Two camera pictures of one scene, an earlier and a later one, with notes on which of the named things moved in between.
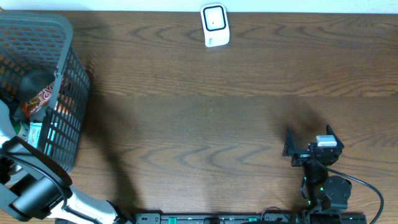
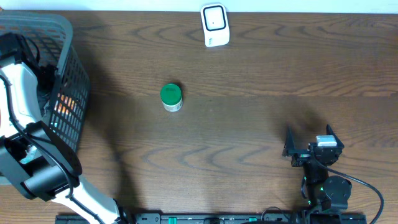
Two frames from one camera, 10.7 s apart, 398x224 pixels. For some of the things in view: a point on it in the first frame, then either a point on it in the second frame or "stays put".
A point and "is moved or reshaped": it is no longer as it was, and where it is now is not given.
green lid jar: [22, 129] is moved or reshaped
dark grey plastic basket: [31, 41] stays put
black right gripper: [301, 155] stays put
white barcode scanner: [216, 24] stays put
